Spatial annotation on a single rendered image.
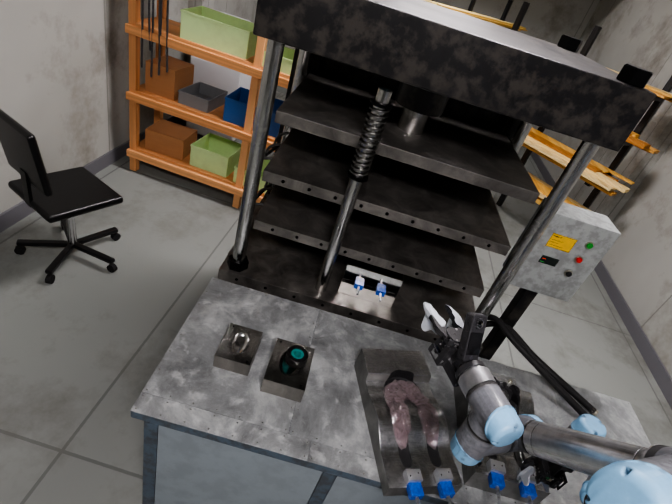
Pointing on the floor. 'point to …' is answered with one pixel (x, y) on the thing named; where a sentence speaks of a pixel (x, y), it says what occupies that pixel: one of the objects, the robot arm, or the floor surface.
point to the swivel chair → (55, 195)
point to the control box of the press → (556, 263)
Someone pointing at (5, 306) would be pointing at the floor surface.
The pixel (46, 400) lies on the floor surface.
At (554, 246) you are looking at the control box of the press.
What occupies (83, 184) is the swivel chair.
